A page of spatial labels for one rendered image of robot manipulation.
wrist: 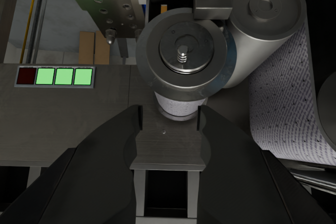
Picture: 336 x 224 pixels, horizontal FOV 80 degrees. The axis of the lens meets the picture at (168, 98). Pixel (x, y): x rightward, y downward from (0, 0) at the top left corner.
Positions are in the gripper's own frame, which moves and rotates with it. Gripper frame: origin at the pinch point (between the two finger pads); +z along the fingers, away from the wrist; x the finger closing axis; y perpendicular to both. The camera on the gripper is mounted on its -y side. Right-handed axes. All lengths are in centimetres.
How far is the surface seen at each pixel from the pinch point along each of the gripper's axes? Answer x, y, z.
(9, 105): -50, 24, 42
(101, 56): -93, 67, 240
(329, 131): 21.0, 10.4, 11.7
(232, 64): 8.6, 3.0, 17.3
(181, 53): 1.2, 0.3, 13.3
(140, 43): -4.7, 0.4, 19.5
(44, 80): -40, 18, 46
